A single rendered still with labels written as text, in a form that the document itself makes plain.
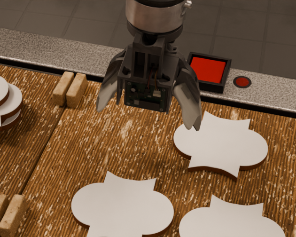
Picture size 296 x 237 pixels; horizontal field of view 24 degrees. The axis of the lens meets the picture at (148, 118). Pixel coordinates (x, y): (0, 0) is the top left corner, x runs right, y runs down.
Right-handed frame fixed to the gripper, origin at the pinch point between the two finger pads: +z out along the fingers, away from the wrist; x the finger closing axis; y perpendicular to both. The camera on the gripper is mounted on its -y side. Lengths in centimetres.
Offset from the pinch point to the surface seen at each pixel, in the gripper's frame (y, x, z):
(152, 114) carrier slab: -6.9, -0.4, 6.4
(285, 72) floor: -132, 33, 98
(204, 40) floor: -145, 0, 100
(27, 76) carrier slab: -11.9, -23.1, 7.9
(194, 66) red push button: -20.9, 4.4, 6.8
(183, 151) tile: 0.9, 5.8, 4.8
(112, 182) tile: 9.0, -3.2, 5.4
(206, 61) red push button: -22.6, 6.2, 6.7
